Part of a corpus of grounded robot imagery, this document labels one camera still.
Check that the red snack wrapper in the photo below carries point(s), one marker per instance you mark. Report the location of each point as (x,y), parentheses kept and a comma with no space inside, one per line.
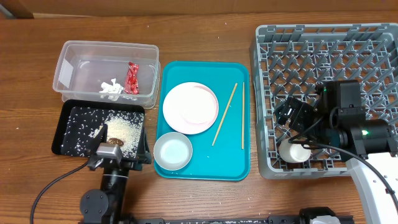
(131,85)

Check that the teal serving tray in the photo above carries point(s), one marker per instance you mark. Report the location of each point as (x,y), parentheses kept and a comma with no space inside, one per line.
(229,158)

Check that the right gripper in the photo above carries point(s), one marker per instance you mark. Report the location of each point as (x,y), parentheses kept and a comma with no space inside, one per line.
(300,109)

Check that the rice food waste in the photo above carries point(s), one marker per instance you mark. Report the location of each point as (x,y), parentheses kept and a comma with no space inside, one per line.
(124,128)

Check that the grey dish rack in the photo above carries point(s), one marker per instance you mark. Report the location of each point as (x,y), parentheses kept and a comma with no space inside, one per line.
(291,60)

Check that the clear plastic bin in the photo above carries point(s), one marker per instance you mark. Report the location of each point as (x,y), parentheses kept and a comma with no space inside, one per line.
(84,65)

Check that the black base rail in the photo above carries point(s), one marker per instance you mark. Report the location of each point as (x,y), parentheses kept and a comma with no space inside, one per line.
(272,219)

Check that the grey metal bowl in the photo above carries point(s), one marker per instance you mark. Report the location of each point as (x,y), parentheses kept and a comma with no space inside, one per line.
(173,151)

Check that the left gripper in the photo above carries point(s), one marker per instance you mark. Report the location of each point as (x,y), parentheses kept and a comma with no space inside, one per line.
(143,156)

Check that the pink shallow bowl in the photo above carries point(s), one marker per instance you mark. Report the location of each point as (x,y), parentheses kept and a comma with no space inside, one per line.
(190,108)

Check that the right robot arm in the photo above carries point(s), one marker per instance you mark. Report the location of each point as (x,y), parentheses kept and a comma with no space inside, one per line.
(337,121)

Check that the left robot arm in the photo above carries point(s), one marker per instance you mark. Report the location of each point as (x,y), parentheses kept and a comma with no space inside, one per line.
(105,205)

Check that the white napkin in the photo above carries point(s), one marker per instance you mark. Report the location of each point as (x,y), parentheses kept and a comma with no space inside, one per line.
(113,89)

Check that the wooden chopstick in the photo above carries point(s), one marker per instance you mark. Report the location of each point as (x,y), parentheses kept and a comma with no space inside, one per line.
(224,114)

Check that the white cup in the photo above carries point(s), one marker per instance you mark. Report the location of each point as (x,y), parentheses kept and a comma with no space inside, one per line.
(293,153)

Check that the black tray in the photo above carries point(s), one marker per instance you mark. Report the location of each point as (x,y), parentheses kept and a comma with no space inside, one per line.
(66,111)

